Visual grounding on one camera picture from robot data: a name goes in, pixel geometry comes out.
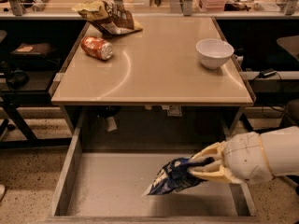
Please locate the open grey drawer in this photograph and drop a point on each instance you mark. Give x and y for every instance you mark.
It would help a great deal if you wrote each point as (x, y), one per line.
(107, 176)

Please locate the blue chip bag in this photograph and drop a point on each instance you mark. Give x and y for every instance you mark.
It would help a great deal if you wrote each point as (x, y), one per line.
(174, 176)

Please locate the white tag under table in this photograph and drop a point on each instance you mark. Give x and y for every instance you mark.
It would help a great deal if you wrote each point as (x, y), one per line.
(111, 124)

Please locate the black bag on shelf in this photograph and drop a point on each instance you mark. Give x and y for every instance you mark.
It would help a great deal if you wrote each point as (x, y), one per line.
(29, 54)

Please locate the brown chip bag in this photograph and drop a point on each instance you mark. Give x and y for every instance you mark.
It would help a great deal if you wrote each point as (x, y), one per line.
(108, 17)

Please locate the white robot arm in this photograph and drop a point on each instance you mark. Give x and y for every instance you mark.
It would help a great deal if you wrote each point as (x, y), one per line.
(281, 149)

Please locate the white bowl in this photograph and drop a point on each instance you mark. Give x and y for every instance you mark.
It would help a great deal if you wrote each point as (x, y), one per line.
(213, 53)

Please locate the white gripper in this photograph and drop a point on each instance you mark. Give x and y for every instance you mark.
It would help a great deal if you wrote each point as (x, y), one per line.
(245, 158)

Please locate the red soda can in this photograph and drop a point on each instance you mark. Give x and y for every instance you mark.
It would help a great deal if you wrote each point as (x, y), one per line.
(97, 47)

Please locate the black headphones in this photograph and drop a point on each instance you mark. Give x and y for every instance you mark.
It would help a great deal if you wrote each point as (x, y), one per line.
(15, 79)

